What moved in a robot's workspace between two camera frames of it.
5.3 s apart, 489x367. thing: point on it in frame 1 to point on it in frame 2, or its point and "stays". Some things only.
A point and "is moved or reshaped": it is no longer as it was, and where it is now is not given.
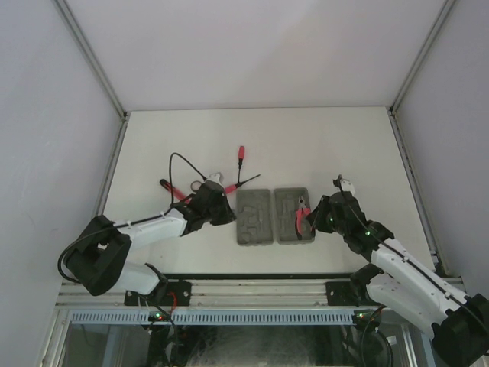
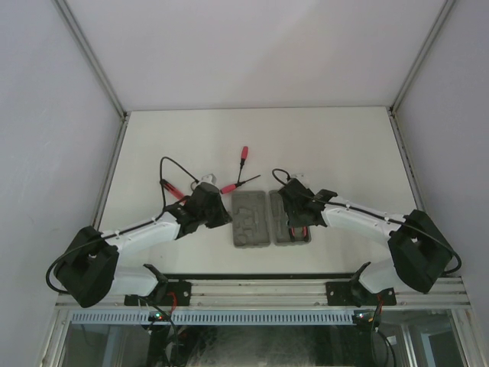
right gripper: (316, 218) to (292, 221)
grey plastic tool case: (254, 216) stays
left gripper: (227, 216) stays
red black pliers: (301, 212) is moved or reshaped
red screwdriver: (231, 188) stays
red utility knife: (177, 193) stays
